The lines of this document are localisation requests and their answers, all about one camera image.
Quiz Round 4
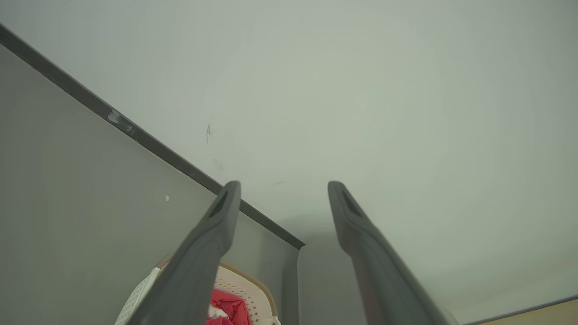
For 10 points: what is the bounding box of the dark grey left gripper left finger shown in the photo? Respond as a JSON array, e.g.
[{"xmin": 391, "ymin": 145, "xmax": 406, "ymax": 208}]
[{"xmin": 128, "ymin": 181, "xmax": 241, "ymax": 325}]

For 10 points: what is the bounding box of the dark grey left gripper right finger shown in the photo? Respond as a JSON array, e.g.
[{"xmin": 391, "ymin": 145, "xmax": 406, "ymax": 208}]
[{"xmin": 328, "ymin": 181, "xmax": 459, "ymax": 325}]

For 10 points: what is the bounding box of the red knit sweater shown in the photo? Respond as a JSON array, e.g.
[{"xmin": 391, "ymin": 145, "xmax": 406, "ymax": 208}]
[{"xmin": 205, "ymin": 289, "xmax": 252, "ymax": 325}]

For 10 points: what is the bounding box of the cream perforated laundry basket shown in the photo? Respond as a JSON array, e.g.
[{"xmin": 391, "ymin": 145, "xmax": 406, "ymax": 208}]
[{"xmin": 114, "ymin": 255, "xmax": 281, "ymax": 325}]

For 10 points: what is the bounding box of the dark grey baseboard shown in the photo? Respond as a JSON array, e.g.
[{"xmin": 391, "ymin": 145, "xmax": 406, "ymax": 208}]
[{"xmin": 0, "ymin": 23, "xmax": 306, "ymax": 250}]

